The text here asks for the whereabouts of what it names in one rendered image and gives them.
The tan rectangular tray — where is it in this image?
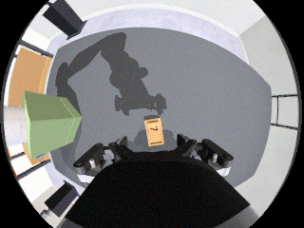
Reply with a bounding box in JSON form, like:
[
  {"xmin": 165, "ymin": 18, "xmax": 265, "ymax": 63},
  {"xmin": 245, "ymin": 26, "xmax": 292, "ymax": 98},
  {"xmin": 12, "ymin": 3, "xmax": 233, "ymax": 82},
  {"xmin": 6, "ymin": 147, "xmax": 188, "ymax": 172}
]
[{"xmin": 144, "ymin": 118, "xmax": 163, "ymax": 146}]

